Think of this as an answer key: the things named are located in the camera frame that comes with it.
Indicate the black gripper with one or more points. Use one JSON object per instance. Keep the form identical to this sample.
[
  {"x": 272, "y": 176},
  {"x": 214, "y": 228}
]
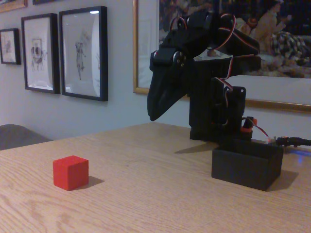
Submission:
[{"x": 163, "y": 81}]

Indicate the red cube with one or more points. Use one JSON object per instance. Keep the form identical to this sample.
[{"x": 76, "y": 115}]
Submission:
[{"x": 70, "y": 173}]

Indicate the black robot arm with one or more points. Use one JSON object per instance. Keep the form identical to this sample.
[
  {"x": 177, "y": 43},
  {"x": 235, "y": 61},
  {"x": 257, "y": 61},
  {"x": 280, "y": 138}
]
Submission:
[{"x": 206, "y": 97}]

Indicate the black box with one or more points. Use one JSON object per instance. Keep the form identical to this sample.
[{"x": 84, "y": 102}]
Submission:
[{"x": 243, "y": 170}]

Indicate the orange black clamp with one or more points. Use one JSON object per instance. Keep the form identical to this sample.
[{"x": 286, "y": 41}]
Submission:
[{"x": 247, "y": 125}]

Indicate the small controller board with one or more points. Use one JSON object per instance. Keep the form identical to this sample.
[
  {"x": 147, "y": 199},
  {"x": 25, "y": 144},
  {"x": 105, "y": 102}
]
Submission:
[{"x": 263, "y": 140}]

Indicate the large black picture frame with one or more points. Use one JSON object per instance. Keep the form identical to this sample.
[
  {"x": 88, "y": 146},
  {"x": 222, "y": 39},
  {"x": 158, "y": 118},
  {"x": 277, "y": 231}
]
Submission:
[{"x": 82, "y": 53}]

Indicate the medium black picture frame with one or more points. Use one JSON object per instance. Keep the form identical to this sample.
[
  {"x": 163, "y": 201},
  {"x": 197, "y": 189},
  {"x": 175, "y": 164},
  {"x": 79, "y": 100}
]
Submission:
[{"x": 39, "y": 52}]

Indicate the dark picture frame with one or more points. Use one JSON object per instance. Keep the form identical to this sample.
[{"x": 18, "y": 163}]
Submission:
[{"x": 42, "y": 1}]

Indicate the small black picture frame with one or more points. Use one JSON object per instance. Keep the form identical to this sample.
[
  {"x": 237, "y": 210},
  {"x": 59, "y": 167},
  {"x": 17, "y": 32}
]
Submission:
[{"x": 9, "y": 46}]

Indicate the small gold picture frame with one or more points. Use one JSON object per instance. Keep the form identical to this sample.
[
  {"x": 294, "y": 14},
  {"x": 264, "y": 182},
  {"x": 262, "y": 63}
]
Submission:
[{"x": 12, "y": 4}]

